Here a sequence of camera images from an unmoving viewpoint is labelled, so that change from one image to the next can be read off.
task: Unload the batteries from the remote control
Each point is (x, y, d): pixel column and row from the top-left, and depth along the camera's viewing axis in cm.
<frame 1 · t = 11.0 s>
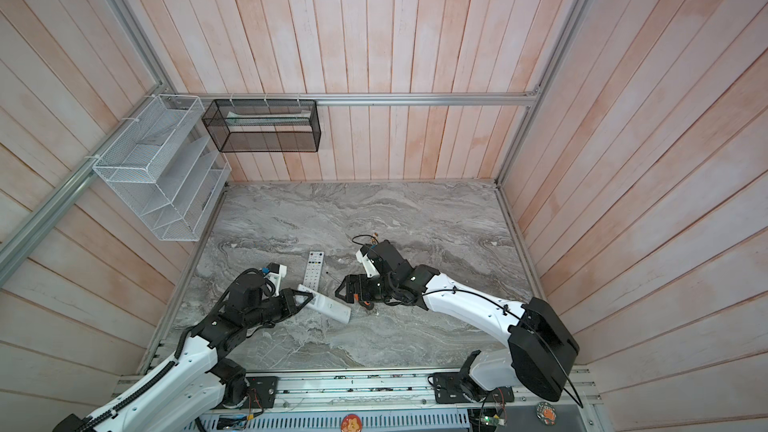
left hand: (310, 303, 79), fingers closed
right hand: (347, 293, 78), fingers open
left white remote control: (313, 270, 96), on the table
right white remote control: (327, 306, 83), point 7 cm above the table

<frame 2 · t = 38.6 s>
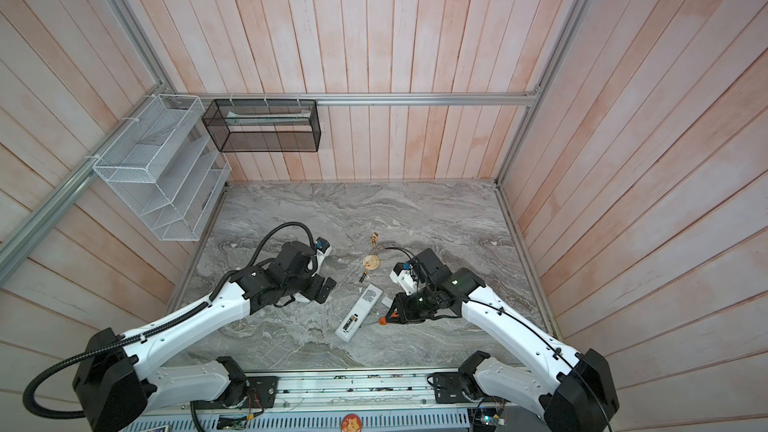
left hand: (319, 281, 81), fingers open
right hand: (390, 317, 74), fingers open
right white remote control: (360, 313, 87), point 2 cm above the table
round wooden coaster sticker: (371, 262, 99), on the table
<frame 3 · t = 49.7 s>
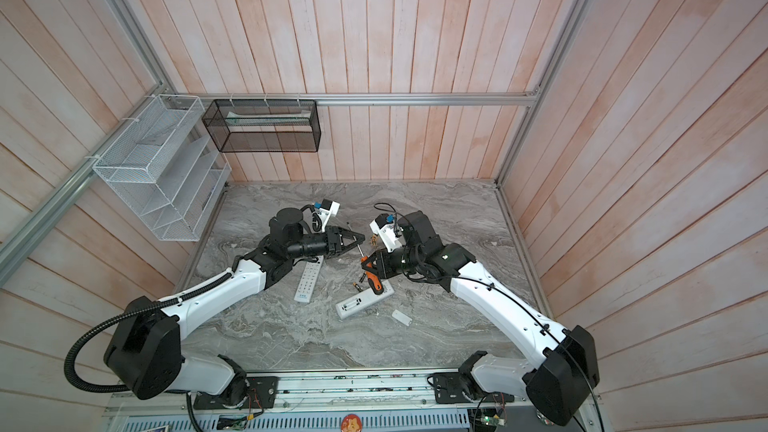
left hand: (362, 245, 73), fingers closed
right hand: (364, 264, 73), fingers closed
white battery cover: (402, 317, 88), on the table
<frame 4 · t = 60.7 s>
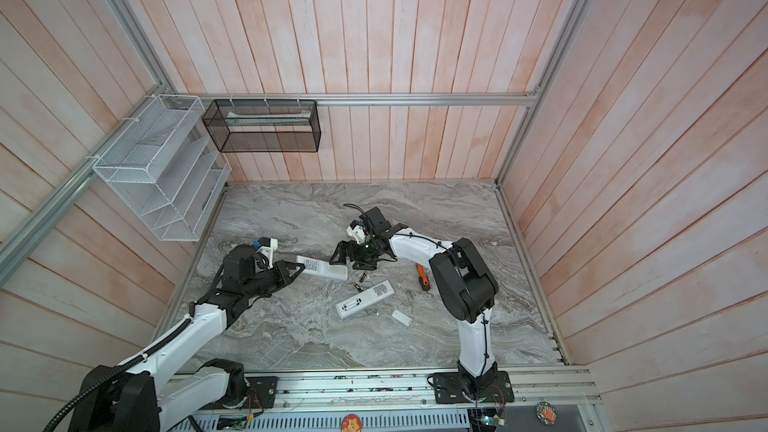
left hand: (303, 272, 83), fingers closed
right hand: (340, 264, 90), fingers open
left white remote control: (322, 267, 89), point 8 cm above the table
